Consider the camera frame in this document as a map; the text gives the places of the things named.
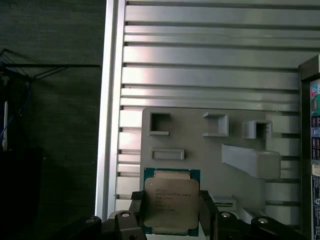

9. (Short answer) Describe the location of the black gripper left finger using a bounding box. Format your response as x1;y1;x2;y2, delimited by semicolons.
58;190;147;240

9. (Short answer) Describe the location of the green RAM stick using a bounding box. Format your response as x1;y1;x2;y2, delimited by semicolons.
214;201;236;208

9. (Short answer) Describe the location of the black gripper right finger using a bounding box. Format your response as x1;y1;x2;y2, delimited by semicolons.
198;189;310;240

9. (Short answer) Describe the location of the silver CPU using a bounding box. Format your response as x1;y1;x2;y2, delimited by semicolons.
142;167;201;236

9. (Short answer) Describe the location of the black PC case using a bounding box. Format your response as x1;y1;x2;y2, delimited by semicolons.
298;53;320;240

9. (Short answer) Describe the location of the grey parts rack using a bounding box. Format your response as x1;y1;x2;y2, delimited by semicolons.
141;107;282;226

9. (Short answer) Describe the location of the blue cable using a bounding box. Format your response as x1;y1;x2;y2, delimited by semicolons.
1;81;33;148

